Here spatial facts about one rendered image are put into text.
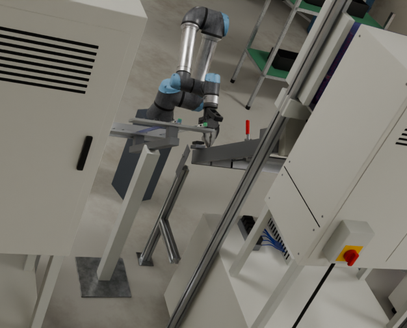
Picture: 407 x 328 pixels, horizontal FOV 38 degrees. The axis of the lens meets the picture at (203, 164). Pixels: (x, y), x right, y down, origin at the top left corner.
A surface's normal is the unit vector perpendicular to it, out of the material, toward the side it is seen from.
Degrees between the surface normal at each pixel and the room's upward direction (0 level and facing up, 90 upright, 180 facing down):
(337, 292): 0
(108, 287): 0
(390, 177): 90
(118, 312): 0
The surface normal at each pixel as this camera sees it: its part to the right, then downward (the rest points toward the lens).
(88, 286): 0.35, -0.77
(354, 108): -0.90, -0.11
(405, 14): -0.75, 0.11
